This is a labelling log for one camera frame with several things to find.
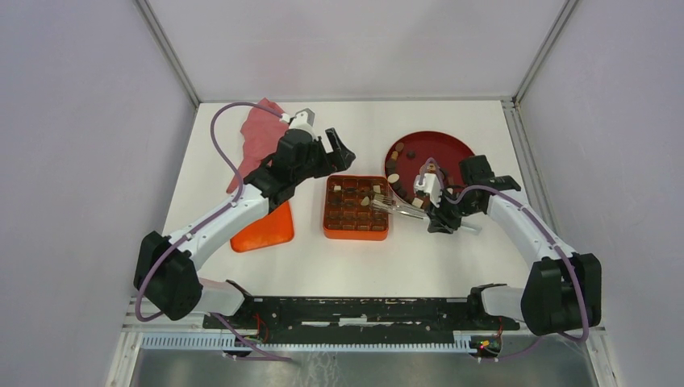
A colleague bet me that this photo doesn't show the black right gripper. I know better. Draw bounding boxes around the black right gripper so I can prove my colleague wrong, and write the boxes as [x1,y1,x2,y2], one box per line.
[424,186,481,235]

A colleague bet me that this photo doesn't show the orange chocolate box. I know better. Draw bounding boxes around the orange chocolate box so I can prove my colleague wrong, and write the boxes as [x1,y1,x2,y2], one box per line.
[322,174,390,241]

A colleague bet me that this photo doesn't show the silver white-handled tongs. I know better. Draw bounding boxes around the silver white-handled tongs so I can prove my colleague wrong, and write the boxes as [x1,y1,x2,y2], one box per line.
[370,193,482,235]

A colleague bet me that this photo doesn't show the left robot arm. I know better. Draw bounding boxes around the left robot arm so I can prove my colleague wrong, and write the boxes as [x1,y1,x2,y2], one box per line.
[134,128,356,329]

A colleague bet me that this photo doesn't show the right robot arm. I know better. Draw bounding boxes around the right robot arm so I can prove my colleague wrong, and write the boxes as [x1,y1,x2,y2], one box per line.
[414,155,602,342]

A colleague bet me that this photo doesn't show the white round chocolate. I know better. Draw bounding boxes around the white round chocolate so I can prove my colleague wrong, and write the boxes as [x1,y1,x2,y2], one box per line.
[386,173,400,184]

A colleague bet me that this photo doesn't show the red round plate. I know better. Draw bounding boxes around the red round plate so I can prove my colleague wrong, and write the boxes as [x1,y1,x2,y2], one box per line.
[382,131,474,204]

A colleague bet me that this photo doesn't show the pink cloth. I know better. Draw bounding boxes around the pink cloth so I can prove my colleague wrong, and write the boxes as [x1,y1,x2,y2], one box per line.
[238,98,288,178]

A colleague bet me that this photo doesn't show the orange box lid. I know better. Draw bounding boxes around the orange box lid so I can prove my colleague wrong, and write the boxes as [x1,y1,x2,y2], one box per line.
[230,202,295,253]

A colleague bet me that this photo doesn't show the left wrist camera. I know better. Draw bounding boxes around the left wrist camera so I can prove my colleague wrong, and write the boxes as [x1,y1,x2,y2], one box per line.
[279,108,316,139]

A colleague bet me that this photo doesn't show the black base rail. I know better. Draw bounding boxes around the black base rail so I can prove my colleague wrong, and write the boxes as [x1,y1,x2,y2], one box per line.
[226,296,520,344]

